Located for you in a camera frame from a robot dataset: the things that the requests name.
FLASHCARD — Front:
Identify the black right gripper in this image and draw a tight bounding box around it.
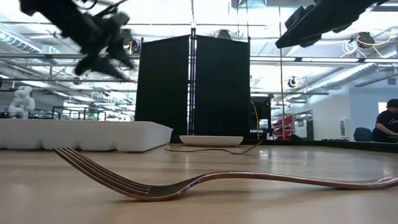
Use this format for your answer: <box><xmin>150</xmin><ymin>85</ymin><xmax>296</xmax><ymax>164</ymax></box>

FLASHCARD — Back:
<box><xmin>275</xmin><ymin>0</ymin><xmax>389</xmax><ymax>49</ymax></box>

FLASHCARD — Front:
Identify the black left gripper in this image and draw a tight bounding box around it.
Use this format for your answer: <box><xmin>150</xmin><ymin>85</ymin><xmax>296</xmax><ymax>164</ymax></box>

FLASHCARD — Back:
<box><xmin>74</xmin><ymin>11</ymin><xmax>137</xmax><ymax>83</ymax></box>

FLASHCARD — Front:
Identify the black folding screen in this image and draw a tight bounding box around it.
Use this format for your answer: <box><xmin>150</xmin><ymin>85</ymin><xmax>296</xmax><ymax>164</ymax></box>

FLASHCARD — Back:
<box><xmin>134</xmin><ymin>27</ymin><xmax>251</xmax><ymax>144</ymax></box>

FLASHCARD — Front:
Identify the thin vertical pole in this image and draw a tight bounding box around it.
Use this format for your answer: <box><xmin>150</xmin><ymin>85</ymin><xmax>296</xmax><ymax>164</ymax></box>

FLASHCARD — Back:
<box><xmin>278</xmin><ymin>0</ymin><xmax>286</xmax><ymax>141</ymax></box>

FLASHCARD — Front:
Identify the white cutlery organizer tray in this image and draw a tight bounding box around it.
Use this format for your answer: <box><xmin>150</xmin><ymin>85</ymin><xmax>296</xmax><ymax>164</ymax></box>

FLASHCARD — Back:
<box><xmin>0</xmin><ymin>118</ymin><xmax>174</xmax><ymax>153</ymax></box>

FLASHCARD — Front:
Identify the black cabinet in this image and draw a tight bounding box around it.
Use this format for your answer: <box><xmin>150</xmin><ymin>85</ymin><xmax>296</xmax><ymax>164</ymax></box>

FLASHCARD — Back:
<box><xmin>250</xmin><ymin>95</ymin><xmax>273</xmax><ymax>140</ymax></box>

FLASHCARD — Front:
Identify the red storage rack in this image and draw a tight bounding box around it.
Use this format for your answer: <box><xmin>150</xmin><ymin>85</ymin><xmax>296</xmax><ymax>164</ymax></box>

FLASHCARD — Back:
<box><xmin>272</xmin><ymin>116</ymin><xmax>295</xmax><ymax>139</ymax></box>

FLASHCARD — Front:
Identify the white robot figure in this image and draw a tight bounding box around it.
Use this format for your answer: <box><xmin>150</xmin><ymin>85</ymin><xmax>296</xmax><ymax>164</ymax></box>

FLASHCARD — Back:
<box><xmin>7</xmin><ymin>85</ymin><xmax>37</xmax><ymax>119</ymax></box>

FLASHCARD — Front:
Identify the dark blue office chair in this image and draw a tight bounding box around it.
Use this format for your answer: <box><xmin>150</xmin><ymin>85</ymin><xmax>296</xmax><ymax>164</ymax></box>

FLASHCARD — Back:
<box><xmin>353</xmin><ymin>126</ymin><xmax>373</xmax><ymax>142</ymax></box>

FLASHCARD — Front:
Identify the person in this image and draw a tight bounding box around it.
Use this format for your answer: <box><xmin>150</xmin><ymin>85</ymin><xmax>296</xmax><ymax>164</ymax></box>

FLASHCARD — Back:
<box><xmin>371</xmin><ymin>98</ymin><xmax>398</xmax><ymax>144</ymax></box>

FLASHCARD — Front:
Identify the rose gold fork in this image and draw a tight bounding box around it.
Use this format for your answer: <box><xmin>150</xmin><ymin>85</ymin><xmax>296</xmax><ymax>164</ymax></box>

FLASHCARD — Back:
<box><xmin>53</xmin><ymin>146</ymin><xmax>398</xmax><ymax>202</ymax></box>
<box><xmin>164</xmin><ymin>140</ymin><xmax>264</xmax><ymax>156</ymax></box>

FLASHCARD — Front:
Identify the white round plate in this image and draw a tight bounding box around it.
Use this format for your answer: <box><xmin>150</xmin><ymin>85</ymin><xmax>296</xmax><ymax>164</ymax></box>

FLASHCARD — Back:
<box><xmin>179</xmin><ymin>134</ymin><xmax>245</xmax><ymax>147</ymax></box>

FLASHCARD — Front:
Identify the black ceiling camera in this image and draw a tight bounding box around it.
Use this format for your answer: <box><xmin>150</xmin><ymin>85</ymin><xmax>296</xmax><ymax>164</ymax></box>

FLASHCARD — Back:
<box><xmin>120</xmin><ymin>28</ymin><xmax>141</xmax><ymax>54</ymax></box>

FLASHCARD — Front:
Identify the grey horizontal rail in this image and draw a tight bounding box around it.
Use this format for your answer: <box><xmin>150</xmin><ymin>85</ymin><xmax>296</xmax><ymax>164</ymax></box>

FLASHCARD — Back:
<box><xmin>0</xmin><ymin>88</ymin><xmax>330</xmax><ymax>96</ymax></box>
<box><xmin>0</xmin><ymin>77</ymin><xmax>138</xmax><ymax>84</ymax></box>
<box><xmin>0</xmin><ymin>53</ymin><xmax>398</xmax><ymax>63</ymax></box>

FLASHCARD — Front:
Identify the black ceiling cable reel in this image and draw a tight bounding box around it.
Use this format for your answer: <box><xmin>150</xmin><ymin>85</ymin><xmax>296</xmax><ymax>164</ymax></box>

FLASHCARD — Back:
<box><xmin>356</xmin><ymin>32</ymin><xmax>376</xmax><ymax>50</ymax></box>

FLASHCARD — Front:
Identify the yellow hanging cable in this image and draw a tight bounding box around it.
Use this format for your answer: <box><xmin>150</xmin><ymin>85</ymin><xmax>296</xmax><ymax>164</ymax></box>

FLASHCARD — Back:
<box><xmin>251</xmin><ymin>100</ymin><xmax>261</xmax><ymax>140</ymax></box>

